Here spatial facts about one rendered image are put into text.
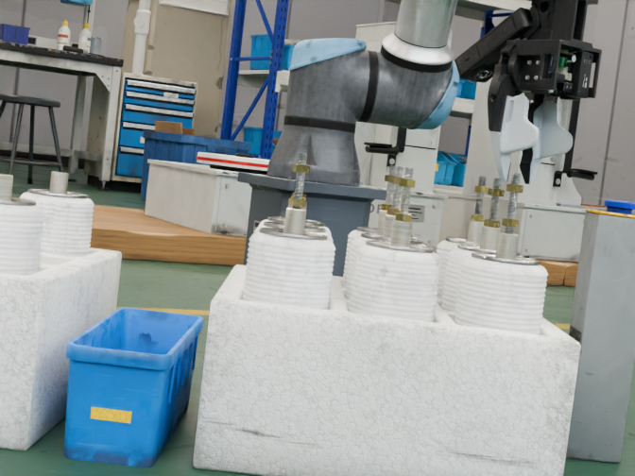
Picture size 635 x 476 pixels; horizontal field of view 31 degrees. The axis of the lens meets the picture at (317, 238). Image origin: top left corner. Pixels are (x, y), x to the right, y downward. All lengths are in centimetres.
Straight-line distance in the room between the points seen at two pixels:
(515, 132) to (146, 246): 203
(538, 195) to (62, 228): 275
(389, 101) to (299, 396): 73
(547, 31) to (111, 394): 59
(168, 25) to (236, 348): 654
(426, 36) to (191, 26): 599
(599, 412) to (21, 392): 71
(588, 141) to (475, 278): 732
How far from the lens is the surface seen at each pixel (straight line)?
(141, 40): 751
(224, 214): 332
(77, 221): 148
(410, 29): 179
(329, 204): 177
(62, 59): 663
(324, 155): 177
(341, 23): 1083
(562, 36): 123
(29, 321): 121
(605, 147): 841
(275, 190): 177
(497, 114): 124
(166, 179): 366
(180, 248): 320
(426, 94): 182
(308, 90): 179
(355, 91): 180
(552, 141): 128
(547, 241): 399
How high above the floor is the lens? 34
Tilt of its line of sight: 4 degrees down
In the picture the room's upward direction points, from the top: 7 degrees clockwise
